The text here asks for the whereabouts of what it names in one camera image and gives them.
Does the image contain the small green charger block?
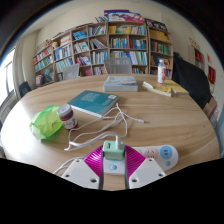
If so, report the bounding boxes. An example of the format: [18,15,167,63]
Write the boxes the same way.
[102,134,126,162]

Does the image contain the grey book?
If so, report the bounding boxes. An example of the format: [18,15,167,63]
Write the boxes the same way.
[102,75,139,93]

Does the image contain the flat yellow book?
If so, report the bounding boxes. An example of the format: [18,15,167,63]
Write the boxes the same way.
[164,79,190,95]

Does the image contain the black cloth cover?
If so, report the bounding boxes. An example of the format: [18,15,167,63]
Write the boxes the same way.
[172,52,213,109]

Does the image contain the cream and yellow book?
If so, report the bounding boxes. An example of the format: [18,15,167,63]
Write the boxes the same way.
[142,80,174,98]

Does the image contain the green plastic bag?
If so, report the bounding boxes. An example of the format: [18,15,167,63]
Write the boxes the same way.
[29,104,64,140]

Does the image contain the white power strip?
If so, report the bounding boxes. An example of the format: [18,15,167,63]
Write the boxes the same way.
[102,145,180,176]

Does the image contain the cardboard box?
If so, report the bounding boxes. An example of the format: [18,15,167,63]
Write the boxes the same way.
[203,96,219,121]

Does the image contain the wooden bookshelf unit with books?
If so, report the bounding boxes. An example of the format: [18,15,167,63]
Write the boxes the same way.
[32,9,175,88]

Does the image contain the clear bottle with red label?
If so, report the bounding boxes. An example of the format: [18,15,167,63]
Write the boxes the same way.
[156,59,167,85]

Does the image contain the teal book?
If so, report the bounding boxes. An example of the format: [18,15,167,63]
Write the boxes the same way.
[67,89,120,118]

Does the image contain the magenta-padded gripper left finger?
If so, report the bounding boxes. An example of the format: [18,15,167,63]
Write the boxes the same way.
[60,145,105,190]

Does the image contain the small jar with red label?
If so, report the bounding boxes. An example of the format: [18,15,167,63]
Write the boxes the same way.
[57,103,79,131]

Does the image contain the grey mesh chair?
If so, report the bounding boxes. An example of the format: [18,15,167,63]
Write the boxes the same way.
[103,57,133,75]

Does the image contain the dark blue chair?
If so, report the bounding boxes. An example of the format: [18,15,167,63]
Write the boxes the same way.
[18,80,33,98]

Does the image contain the thin white charger cable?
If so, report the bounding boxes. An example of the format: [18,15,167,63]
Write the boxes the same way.
[64,102,146,153]

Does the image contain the red wall poster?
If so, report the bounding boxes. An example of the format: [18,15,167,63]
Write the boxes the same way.
[207,65,217,85]

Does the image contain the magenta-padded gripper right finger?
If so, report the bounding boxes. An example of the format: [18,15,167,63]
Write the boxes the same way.
[123,145,167,190]

